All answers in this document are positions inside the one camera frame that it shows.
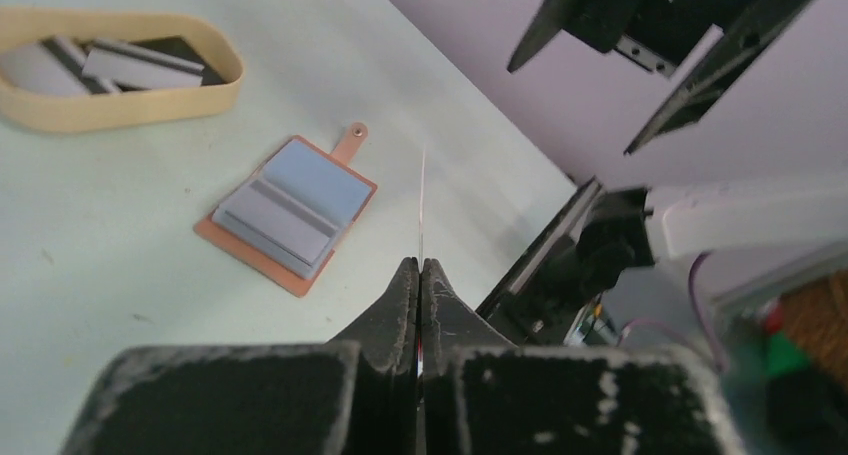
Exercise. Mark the white card black stripe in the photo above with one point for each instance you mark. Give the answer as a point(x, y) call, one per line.
point(421, 223)

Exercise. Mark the beige oval card tray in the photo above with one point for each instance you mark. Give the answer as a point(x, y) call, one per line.
point(22, 25)

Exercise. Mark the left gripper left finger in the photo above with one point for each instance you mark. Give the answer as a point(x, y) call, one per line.
point(355, 394)

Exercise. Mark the white striped card in tray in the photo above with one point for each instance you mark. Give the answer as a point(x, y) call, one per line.
point(52, 67)

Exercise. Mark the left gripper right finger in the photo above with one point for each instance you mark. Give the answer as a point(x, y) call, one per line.
point(483, 395)

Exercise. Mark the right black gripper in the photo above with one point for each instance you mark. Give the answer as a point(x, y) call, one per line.
point(657, 35)

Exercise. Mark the white striped card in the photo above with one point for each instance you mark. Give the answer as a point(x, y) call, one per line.
point(52, 67)
point(141, 68)

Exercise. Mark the brown leather card holder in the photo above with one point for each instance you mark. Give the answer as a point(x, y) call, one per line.
point(324, 181)

